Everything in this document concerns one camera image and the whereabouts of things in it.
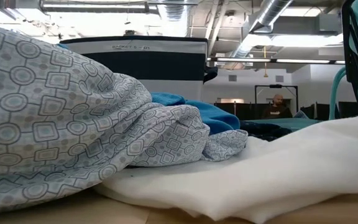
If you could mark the white cloth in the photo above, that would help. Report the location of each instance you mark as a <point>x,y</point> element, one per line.
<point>275,180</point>

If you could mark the grey blue patterned cloth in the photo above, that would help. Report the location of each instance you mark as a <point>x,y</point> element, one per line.
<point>42,109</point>

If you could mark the person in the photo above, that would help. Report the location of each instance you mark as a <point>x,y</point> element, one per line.
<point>277,112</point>

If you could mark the black partition panels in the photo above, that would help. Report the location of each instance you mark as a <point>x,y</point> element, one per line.
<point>247,112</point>

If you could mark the ceiling light bar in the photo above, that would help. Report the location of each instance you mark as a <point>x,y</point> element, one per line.
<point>303,61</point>
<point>244,59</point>
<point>340,62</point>

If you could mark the navy white striped fabric basket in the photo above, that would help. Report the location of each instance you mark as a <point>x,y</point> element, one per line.
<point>154,65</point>

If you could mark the navy dotted cloth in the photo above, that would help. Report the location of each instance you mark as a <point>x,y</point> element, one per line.
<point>266,130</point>

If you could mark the teal plastic bin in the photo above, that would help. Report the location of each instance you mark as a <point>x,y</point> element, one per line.
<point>297,123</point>

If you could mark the silver ceiling duct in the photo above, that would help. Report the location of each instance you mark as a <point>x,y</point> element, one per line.
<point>272,12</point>

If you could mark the black frame stand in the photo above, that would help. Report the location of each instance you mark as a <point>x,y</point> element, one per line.
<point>275,86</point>

